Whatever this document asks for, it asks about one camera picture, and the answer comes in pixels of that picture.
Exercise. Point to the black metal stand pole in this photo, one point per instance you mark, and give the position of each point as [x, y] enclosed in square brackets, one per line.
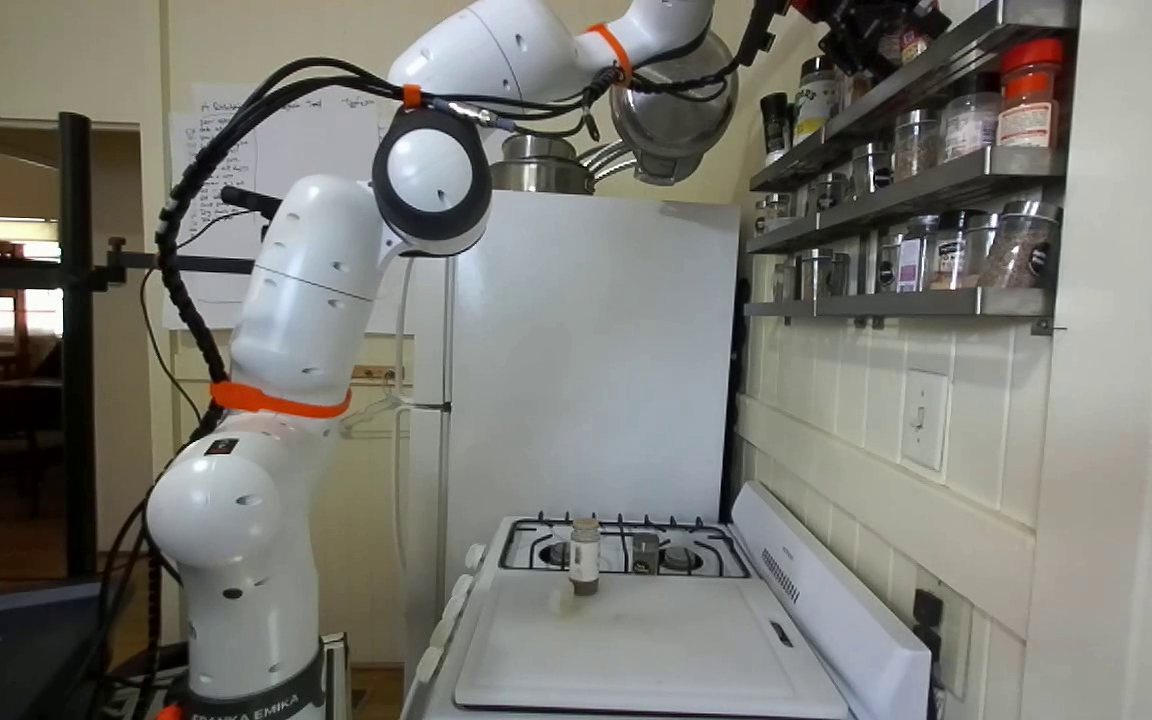
[78, 340]

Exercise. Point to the grey jar on stove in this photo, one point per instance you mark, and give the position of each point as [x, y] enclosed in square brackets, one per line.
[646, 554]

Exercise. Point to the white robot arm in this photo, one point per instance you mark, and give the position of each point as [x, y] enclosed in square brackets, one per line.
[234, 511]

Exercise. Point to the metal spice shelf rack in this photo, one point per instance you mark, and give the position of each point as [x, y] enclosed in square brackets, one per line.
[991, 175]

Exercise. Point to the black stove grate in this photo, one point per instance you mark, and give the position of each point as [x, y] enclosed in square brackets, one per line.
[689, 545]

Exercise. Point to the white label spice container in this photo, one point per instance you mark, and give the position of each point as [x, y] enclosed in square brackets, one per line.
[819, 97]

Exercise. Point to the red lid spice jar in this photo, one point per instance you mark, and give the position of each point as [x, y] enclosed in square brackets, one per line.
[1028, 94]

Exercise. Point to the black wall outlet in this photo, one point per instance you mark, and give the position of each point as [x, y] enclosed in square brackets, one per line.
[931, 617]

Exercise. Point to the steel pot on fridge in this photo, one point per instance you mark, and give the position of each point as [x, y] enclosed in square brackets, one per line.
[540, 167]

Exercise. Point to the white gas stove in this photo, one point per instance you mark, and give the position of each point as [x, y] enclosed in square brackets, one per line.
[801, 639]

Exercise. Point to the wall light switch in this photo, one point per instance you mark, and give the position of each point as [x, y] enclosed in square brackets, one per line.
[922, 428]

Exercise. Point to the black laptop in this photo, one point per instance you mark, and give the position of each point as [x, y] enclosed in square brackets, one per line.
[51, 651]

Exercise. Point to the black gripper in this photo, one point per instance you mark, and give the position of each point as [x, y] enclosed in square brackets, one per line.
[875, 32]

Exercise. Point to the clear spice jar on board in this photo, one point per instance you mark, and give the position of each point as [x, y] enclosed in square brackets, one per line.
[584, 556]

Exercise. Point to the white refrigerator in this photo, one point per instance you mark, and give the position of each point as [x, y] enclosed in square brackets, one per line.
[569, 362]

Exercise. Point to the hanging steel pan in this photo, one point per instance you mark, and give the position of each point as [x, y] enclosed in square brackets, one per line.
[689, 110]

